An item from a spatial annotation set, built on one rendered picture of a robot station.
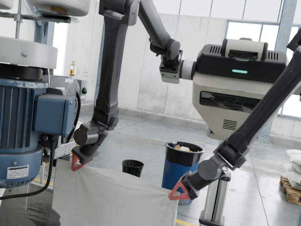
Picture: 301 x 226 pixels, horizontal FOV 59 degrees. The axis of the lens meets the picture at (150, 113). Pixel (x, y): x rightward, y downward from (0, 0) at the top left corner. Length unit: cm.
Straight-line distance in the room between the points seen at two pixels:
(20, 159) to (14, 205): 107
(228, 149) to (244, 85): 42
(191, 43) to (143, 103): 259
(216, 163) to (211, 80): 51
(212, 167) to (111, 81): 40
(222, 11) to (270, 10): 139
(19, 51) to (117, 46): 30
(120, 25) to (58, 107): 30
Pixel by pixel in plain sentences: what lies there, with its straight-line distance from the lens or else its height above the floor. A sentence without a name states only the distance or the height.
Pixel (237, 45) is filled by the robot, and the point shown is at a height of 154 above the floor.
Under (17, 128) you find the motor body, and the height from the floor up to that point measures 123.
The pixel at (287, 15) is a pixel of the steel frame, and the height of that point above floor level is 366.
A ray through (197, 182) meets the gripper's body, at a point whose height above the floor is 108.
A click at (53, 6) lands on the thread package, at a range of 82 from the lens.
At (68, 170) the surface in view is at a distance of 107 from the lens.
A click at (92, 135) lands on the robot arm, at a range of 90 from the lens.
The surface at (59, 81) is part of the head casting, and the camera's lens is 105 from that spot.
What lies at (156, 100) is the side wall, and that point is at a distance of 919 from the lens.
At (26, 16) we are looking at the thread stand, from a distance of 89.
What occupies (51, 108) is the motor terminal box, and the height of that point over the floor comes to 128.
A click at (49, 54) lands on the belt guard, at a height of 140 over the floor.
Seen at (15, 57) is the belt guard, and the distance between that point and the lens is 62.
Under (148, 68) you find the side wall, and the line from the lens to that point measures 931.
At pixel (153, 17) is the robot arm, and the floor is 158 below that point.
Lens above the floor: 137
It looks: 7 degrees down
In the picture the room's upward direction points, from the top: 8 degrees clockwise
